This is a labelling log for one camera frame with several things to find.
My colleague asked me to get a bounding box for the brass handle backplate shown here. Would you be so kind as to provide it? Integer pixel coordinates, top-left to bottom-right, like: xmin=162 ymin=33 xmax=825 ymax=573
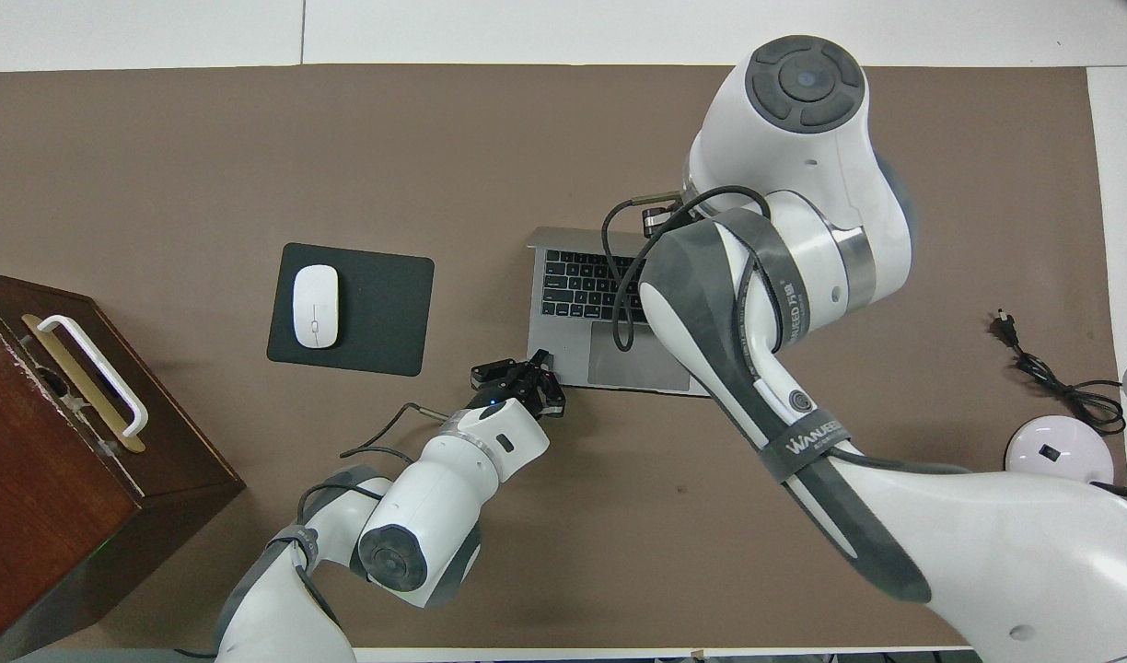
xmin=22 ymin=313 xmax=147 ymax=454

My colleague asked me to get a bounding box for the white computer mouse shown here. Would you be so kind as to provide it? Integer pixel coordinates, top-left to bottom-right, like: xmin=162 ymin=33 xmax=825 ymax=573
xmin=293 ymin=264 xmax=341 ymax=350

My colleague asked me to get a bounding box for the dark wooden box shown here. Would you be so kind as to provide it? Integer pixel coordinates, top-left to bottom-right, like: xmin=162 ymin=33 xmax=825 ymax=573
xmin=0 ymin=269 xmax=247 ymax=662

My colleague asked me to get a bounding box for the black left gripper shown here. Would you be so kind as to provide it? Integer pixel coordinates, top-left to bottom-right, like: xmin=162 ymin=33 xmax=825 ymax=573
xmin=470 ymin=349 xmax=567 ymax=421

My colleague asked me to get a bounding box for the brown table mat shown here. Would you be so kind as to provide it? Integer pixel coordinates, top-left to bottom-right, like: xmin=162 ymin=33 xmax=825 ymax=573
xmin=0 ymin=63 xmax=1127 ymax=650

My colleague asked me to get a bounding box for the black lamp power cable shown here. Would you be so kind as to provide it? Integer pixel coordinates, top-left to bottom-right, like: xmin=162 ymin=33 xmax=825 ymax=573
xmin=992 ymin=310 xmax=1127 ymax=436

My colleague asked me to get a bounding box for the black mouse pad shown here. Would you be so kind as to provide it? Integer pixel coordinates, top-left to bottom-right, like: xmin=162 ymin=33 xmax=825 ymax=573
xmin=266 ymin=242 xmax=436 ymax=378

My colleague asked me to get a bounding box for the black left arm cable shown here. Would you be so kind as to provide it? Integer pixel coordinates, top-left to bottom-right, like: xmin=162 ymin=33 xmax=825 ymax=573
xmin=292 ymin=401 xmax=450 ymax=553

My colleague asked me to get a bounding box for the white box handle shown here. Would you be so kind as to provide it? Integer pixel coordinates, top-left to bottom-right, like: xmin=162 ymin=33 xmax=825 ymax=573
xmin=37 ymin=315 xmax=150 ymax=438

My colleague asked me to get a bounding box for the grey aluminium laptop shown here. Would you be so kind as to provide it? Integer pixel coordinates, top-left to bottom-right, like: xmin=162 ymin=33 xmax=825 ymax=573
xmin=525 ymin=226 xmax=712 ymax=399

